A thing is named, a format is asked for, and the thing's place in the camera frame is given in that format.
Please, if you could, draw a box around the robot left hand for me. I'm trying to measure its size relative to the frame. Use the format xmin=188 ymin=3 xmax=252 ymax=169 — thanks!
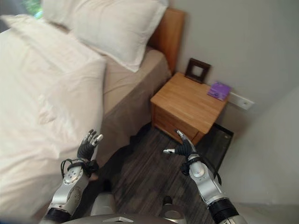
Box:
xmin=77 ymin=129 xmax=104 ymax=162

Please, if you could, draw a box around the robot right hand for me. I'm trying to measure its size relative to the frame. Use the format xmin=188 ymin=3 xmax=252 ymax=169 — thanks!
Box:
xmin=162 ymin=129 xmax=199 ymax=158

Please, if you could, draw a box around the beige fitted bed sheet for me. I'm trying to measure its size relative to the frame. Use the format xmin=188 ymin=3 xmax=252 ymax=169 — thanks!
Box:
xmin=95 ymin=45 xmax=172 ymax=168

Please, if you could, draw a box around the black bin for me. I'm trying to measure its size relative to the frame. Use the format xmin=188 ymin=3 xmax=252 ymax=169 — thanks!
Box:
xmin=195 ymin=123 xmax=235 ymax=173

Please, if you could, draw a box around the wooden nightstand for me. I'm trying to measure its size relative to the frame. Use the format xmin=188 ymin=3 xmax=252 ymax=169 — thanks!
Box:
xmin=150 ymin=71 xmax=228 ymax=146

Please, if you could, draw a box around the purple box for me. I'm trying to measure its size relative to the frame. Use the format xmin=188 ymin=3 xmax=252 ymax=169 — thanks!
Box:
xmin=207 ymin=81 xmax=232 ymax=102

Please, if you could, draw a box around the white duvet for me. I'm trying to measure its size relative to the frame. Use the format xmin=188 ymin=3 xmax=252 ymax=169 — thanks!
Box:
xmin=0 ymin=14 xmax=108 ymax=220

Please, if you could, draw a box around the silver robot body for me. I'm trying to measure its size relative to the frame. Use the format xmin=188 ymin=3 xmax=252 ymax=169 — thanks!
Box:
xmin=67 ymin=191 xmax=211 ymax=224

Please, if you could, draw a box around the wooden headboard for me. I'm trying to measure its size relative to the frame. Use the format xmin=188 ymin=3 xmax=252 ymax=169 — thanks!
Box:
xmin=148 ymin=7 xmax=186 ymax=75

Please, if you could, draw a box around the large white pillow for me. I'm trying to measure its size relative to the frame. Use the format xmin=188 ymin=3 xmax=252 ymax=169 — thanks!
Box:
xmin=69 ymin=0 xmax=168 ymax=73

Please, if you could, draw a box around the white wall socket strip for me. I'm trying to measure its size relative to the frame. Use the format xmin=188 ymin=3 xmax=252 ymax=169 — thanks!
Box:
xmin=228 ymin=91 xmax=255 ymax=110

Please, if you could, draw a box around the dark brown picture frame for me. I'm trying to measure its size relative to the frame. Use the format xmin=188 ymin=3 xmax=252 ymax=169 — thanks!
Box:
xmin=185 ymin=57 xmax=212 ymax=84

